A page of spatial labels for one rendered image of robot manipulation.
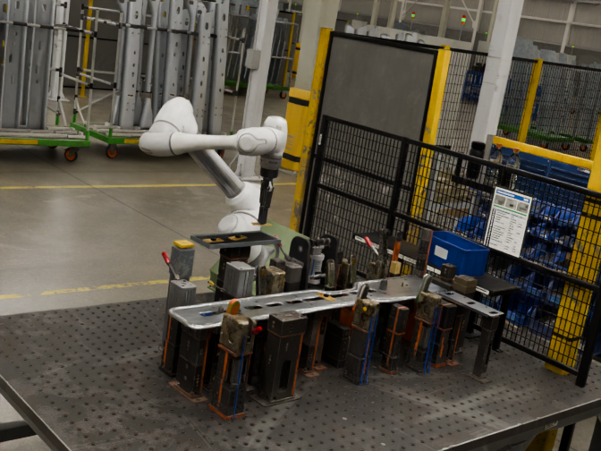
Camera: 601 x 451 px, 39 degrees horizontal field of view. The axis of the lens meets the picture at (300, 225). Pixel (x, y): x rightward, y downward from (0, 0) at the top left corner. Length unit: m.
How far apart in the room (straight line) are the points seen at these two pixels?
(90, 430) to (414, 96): 3.65
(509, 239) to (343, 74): 2.64
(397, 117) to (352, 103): 0.47
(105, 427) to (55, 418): 0.17
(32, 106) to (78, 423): 7.75
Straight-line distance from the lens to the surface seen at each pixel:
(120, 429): 2.94
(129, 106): 11.15
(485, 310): 3.75
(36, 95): 10.46
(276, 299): 3.38
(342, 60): 6.41
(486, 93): 8.01
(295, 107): 11.35
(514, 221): 4.11
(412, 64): 5.91
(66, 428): 2.93
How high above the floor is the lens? 2.10
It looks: 14 degrees down
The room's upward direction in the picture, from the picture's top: 9 degrees clockwise
